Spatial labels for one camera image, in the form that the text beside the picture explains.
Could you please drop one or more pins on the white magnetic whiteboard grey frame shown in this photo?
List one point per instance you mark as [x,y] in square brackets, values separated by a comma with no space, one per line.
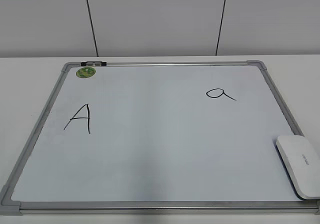
[171,137]

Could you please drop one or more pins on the round green magnet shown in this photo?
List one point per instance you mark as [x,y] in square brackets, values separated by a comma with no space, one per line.
[85,72]

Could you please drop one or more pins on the white rectangular whiteboard eraser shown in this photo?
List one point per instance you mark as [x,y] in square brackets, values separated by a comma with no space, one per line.
[302,164]

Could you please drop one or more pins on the black grey marker holder clip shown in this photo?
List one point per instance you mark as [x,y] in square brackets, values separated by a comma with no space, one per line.
[93,63]

